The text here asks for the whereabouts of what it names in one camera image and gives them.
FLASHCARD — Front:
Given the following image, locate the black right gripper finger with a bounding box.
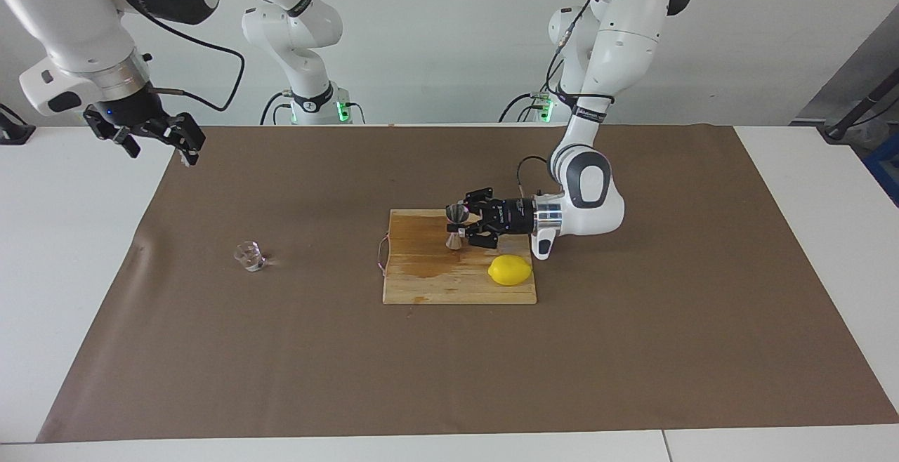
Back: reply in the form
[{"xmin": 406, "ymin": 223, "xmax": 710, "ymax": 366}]
[
  {"xmin": 149, "ymin": 112, "xmax": 206, "ymax": 168},
  {"xmin": 83, "ymin": 106, "xmax": 142, "ymax": 159}
]

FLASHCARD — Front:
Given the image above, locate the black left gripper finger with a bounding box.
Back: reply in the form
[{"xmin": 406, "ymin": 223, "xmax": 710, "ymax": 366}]
[
  {"xmin": 460, "ymin": 188, "xmax": 496, "ymax": 213},
  {"xmin": 447, "ymin": 220, "xmax": 501, "ymax": 251}
]

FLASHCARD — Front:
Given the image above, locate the steel double jigger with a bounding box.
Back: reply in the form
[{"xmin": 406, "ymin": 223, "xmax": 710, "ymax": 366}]
[{"xmin": 445, "ymin": 202, "xmax": 470, "ymax": 249}]

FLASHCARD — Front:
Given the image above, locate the small clear glass cup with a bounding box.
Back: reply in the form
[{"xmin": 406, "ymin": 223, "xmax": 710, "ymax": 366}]
[{"xmin": 234, "ymin": 241, "xmax": 266, "ymax": 272}]

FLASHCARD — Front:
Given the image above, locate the yellow lemon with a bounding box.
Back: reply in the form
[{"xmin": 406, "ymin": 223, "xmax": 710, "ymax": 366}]
[{"xmin": 488, "ymin": 254, "xmax": 533, "ymax": 286}]

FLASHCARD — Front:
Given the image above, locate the wooden cutting board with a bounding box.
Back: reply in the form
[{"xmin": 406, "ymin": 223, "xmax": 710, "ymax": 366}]
[{"xmin": 377, "ymin": 209, "xmax": 538, "ymax": 305}]

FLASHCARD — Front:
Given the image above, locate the brown paper table mat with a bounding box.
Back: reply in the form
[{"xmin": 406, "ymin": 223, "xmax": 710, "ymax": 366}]
[{"xmin": 37, "ymin": 124, "xmax": 899, "ymax": 443}]

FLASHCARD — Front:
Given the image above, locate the black tripod stand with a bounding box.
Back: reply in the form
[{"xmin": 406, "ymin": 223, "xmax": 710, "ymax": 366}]
[{"xmin": 818, "ymin": 69, "xmax": 899, "ymax": 142}]

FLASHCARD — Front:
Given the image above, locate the blue plastic crate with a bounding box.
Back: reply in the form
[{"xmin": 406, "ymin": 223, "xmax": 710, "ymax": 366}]
[{"xmin": 862, "ymin": 132, "xmax": 899, "ymax": 208}]

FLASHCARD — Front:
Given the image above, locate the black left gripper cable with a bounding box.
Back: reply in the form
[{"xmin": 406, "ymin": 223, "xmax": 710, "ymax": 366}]
[{"xmin": 518, "ymin": 0, "xmax": 598, "ymax": 199}]

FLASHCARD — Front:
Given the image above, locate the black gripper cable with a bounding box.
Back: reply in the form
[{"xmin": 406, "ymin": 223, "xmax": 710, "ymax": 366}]
[
  {"xmin": 137, "ymin": 0, "xmax": 247, "ymax": 113},
  {"xmin": 518, "ymin": 0, "xmax": 598, "ymax": 199}
]

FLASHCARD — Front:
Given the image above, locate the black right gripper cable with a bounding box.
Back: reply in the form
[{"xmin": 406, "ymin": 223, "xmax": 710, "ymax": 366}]
[{"xmin": 137, "ymin": 0, "xmax": 247, "ymax": 113}]

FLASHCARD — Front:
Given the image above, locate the black base cable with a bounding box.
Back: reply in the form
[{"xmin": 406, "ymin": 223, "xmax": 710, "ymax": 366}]
[
  {"xmin": 260, "ymin": 92, "xmax": 290, "ymax": 126},
  {"xmin": 499, "ymin": 92, "xmax": 545, "ymax": 124}
]

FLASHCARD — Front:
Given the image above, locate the black clamp mount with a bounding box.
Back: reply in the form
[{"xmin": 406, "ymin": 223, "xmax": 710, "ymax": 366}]
[{"xmin": 0, "ymin": 104, "xmax": 36, "ymax": 145}]

